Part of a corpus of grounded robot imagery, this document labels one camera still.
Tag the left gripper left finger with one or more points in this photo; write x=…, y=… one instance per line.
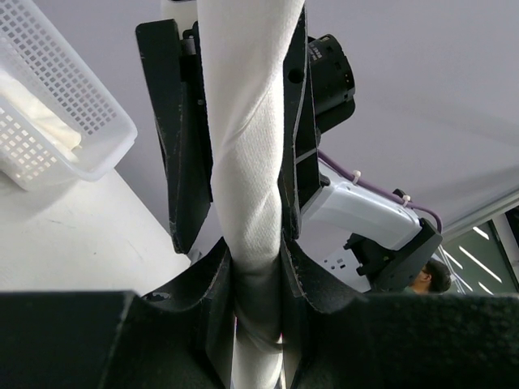
x=177, y=336

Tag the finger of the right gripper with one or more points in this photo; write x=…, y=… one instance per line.
x=172, y=69

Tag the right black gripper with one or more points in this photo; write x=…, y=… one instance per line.
x=313, y=68

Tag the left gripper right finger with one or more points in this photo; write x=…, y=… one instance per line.
x=335, y=337

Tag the white paper napkin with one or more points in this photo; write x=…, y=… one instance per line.
x=243, y=46

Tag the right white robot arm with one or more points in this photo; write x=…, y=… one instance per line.
x=389, y=241

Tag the person in background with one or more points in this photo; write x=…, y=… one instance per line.
x=434, y=277

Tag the white plastic basket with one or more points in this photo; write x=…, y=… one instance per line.
x=34, y=53

